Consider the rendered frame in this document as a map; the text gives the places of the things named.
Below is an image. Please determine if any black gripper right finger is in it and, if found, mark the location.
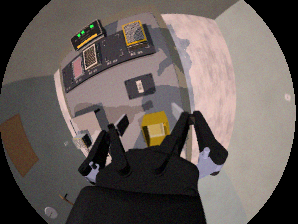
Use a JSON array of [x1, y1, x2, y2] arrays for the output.
[[145, 103, 228, 180]]

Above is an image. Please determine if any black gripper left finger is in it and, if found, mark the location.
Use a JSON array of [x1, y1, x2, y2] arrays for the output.
[[78, 114, 130, 185]]

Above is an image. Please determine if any grey base plate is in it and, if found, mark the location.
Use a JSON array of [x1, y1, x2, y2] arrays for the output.
[[65, 11, 184, 152]]

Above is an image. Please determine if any yellow waste bin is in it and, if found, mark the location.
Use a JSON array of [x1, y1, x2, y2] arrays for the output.
[[141, 111, 170, 147]]

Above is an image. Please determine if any black flat pad with label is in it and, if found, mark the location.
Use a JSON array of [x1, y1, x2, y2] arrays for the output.
[[124, 73, 156, 100]]

